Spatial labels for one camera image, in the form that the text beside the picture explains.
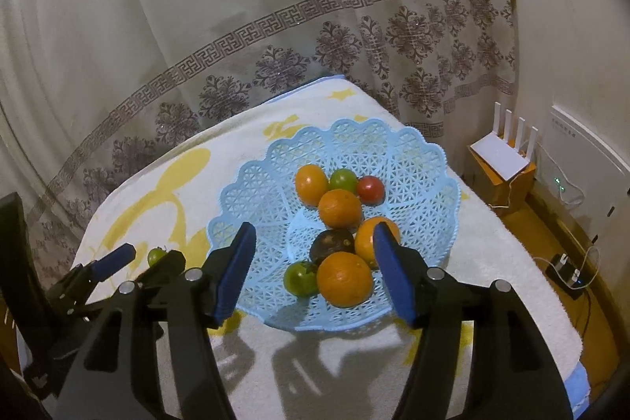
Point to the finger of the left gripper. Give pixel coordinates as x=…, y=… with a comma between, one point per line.
x=165, y=270
x=79, y=283

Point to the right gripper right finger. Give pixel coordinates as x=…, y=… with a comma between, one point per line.
x=512, y=373

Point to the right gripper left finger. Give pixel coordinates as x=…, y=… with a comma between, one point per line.
x=115, y=375

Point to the green tomato with stem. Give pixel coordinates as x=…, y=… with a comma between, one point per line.
x=154, y=255

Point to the dark brown round fruit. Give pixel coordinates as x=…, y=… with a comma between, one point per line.
x=331, y=241

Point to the blue lattice plastic basket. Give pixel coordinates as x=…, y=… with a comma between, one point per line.
x=421, y=198

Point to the smooth yellow-orange fruit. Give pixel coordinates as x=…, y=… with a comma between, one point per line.
x=311, y=183

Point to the small textured orange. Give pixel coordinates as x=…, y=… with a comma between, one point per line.
x=340, y=209

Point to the large smooth orange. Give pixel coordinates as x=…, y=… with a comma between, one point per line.
x=364, y=238

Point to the small red tomato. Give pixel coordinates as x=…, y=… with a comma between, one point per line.
x=370, y=190

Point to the black power adapter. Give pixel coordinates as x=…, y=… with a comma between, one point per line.
x=566, y=275

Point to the orange wooden stand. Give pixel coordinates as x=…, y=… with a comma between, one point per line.
x=502, y=196

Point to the white wifi router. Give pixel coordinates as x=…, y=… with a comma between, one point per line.
x=506, y=158

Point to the beige patterned curtain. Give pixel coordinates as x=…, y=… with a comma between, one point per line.
x=92, y=91

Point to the white wall appliance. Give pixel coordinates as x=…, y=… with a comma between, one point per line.
x=582, y=172

